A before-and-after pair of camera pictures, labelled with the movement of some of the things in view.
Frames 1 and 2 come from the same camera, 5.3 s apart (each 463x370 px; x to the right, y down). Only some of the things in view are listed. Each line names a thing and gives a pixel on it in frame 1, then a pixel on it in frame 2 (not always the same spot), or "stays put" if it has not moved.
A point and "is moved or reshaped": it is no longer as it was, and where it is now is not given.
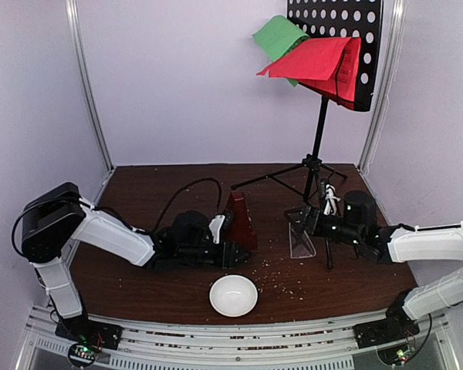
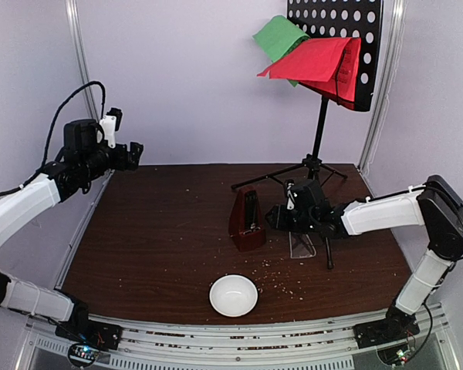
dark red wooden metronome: x=238 y=226 is moved or reshaped
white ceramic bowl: x=233 y=295 stays put
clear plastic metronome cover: x=300 y=244 stays put
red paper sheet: x=328 y=66 stays put
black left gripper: x=227 y=257 to x=120 y=163
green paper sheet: x=278 y=36 stays put
